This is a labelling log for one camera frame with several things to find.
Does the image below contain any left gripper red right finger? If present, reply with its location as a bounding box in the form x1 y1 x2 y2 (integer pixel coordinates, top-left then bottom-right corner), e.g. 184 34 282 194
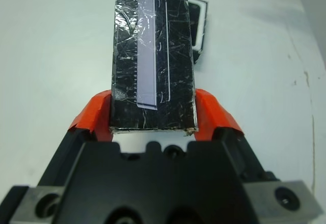
193 89 276 183

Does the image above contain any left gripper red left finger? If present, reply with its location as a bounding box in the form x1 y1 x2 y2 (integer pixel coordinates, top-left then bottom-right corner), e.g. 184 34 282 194
38 90 114 186

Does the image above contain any black glossy box lid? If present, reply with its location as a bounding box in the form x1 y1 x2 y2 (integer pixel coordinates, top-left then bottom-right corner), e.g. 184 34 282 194
109 0 199 135

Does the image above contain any black box base white insert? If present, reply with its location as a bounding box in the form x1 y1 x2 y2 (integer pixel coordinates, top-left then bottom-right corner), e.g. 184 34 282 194
187 0 210 65

